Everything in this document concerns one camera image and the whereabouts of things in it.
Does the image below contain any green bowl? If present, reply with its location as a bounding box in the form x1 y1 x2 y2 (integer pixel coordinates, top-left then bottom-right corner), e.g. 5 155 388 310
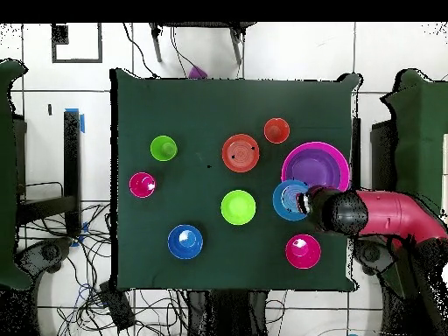
220 189 257 226

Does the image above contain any light blue bowl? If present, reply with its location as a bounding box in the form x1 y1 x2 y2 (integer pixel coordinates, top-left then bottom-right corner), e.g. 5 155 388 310
271 178 311 222

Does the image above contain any purple bowl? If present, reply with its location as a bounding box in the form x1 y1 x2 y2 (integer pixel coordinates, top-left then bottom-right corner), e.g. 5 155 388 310
283 148 343 192

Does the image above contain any large pink bowl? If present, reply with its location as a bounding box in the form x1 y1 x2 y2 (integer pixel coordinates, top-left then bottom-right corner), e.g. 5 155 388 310
280 141 352 193

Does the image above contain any small pinkish red bowl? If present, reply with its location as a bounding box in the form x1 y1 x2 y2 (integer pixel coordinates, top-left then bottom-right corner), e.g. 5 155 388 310
284 234 322 270

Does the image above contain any orange bowl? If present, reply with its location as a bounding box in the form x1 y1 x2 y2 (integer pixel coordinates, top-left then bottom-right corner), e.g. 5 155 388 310
220 133 261 173

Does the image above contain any dark blue bowl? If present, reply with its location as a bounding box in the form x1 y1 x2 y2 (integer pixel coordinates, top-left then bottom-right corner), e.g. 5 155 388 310
166 224 205 261

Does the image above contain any orange cup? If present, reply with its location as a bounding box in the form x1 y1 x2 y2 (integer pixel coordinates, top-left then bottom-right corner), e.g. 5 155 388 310
262 117 291 145

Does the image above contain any green cup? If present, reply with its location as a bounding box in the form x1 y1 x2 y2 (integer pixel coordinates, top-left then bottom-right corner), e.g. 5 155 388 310
150 135 179 163

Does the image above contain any dark green tablecloth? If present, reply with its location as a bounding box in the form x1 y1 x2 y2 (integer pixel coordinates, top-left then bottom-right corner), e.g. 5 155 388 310
109 67 361 291

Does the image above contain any pinkish red cup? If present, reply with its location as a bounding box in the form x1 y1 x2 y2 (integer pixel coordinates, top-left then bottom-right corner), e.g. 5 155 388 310
128 171 158 200

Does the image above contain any small purple object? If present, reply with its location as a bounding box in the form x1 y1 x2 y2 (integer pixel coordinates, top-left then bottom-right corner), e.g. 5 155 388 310
187 65 208 81

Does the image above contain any black metal stand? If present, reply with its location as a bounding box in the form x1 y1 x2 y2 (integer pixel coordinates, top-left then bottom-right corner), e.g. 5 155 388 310
15 108 86 237
360 118 398 192

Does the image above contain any black power brick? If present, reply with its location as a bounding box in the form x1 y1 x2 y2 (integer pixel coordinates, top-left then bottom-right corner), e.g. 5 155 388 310
98 281 137 333

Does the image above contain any green cloth covered table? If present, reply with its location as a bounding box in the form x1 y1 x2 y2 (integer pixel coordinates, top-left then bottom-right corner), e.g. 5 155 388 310
380 68 448 298
0 59 33 291

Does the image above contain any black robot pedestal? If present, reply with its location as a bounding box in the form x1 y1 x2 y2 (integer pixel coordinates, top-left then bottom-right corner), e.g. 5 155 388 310
185 290 270 336

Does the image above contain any black camera tripod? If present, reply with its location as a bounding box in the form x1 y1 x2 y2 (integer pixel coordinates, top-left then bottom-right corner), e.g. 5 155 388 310
149 22 256 66

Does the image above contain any dark grey pedestal leg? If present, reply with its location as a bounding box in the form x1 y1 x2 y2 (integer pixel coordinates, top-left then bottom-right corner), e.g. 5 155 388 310
15 236 74 276
353 239 396 277

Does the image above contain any tangle of cables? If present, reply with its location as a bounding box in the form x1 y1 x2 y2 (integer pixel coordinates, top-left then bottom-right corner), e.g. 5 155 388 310
15 200 190 336

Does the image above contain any black square frame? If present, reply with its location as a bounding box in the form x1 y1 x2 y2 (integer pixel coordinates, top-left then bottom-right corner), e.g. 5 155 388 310
51 22 103 65

